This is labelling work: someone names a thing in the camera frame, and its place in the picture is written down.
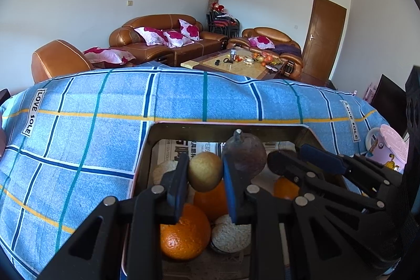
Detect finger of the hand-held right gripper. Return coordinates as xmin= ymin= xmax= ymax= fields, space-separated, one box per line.
xmin=300 ymin=144 xmax=403 ymax=194
xmin=267 ymin=151 xmax=387 ymax=214

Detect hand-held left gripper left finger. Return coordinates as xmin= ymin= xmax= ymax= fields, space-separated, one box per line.
xmin=38 ymin=153 xmax=191 ymax=280

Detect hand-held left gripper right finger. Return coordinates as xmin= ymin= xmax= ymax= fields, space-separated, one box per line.
xmin=222 ymin=156 xmax=348 ymax=280

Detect medium orange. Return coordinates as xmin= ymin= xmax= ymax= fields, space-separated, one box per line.
xmin=193 ymin=180 xmax=229 ymax=218

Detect small orange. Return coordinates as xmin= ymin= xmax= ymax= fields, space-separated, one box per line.
xmin=273 ymin=177 xmax=300 ymax=201

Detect kumquat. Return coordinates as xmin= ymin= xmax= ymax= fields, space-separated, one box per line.
xmin=188 ymin=152 xmax=224 ymax=193

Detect stemmed brown passion fruit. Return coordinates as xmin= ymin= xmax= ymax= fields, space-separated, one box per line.
xmin=222 ymin=129 xmax=267 ymax=184

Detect pink tin box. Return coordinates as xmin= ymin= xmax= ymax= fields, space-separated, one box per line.
xmin=121 ymin=123 xmax=361 ymax=280

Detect large orange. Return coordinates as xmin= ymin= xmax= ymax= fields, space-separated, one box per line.
xmin=160 ymin=203 xmax=211 ymax=261

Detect pink cartoon cup with lid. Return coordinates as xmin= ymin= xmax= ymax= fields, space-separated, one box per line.
xmin=365 ymin=124 xmax=409 ymax=174

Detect black television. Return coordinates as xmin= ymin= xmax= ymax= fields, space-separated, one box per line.
xmin=371 ymin=74 xmax=407 ymax=133

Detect pile of fruit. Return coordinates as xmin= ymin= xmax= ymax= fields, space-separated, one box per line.
xmin=251 ymin=52 xmax=283 ymax=66

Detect wooden coffee table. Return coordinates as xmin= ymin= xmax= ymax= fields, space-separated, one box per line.
xmin=180 ymin=49 xmax=284 ymax=80

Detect blue checked tablecloth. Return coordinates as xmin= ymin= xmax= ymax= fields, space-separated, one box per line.
xmin=0 ymin=67 xmax=394 ymax=280

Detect purple blanket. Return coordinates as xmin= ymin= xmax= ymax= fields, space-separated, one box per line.
xmin=272 ymin=42 xmax=302 ymax=55

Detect pink floral pillow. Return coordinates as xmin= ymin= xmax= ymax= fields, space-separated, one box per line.
xmin=134 ymin=27 xmax=169 ymax=46
xmin=248 ymin=35 xmax=275 ymax=49
xmin=163 ymin=30 xmax=195 ymax=48
xmin=179 ymin=18 xmax=201 ymax=40

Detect brown wooden door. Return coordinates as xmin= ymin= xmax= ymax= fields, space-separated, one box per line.
xmin=302 ymin=0 xmax=347 ymax=81

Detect brown leather armchair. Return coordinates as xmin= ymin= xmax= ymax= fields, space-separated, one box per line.
xmin=227 ymin=27 xmax=303 ymax=80

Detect stacked dark chairs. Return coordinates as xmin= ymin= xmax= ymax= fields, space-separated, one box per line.
xmin=206 ymin=12 xmax=240 ymax=38

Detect long brown leather sofa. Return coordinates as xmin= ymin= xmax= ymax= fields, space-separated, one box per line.
xmin=109 ymin=14 xmax=229 ymax=67

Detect brown leather stool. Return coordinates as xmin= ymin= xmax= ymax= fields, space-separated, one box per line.
xmin=32 ymin=40 xmax=94 ymax=84

